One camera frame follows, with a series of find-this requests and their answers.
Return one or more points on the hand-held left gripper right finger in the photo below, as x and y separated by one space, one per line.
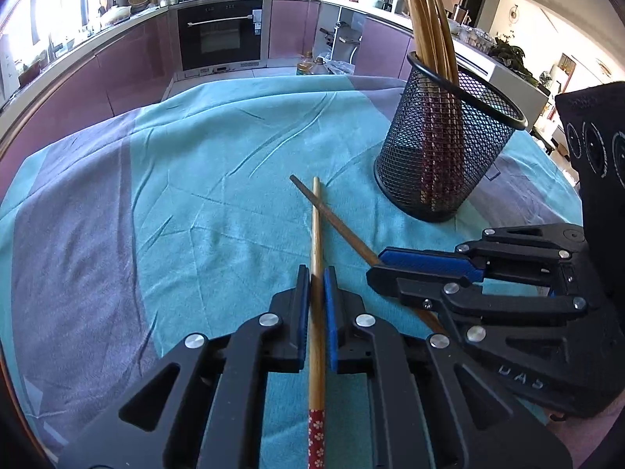
331 322

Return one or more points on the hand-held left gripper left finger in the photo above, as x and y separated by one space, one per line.
304 322

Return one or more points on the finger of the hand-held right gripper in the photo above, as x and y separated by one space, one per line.
512 303
429 263

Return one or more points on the black mesh utensil holder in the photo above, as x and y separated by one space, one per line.
439 190

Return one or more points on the red-tipped wooden chopstick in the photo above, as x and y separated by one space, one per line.
317 234
342 224

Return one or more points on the bundle of wooden chopsticks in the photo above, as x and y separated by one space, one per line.
429 19

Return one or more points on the green potted plant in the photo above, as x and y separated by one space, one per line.
510 56

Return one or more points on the teal and purple tablecloth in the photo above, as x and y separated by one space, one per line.
195 180

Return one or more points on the yellow oil bottle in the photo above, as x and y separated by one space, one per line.
312 66

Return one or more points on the black built-in oven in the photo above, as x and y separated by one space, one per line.
219 39

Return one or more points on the purple kitchen cabinets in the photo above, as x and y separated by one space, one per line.
122 68

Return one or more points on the kitchen window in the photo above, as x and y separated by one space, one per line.
49 0

